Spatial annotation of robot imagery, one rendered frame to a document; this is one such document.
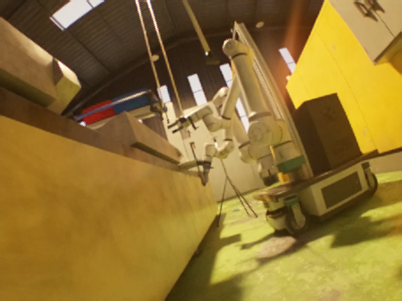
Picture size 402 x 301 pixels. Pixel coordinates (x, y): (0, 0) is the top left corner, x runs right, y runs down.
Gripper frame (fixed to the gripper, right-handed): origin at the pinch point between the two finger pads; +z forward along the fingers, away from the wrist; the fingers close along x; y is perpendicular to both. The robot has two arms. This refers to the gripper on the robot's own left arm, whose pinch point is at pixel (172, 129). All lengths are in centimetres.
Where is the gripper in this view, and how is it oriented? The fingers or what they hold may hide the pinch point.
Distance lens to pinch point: 165.6
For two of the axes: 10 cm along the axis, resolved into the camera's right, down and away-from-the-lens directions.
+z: -8.8, 4.7, 0.5
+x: -1.4, -1.7, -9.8
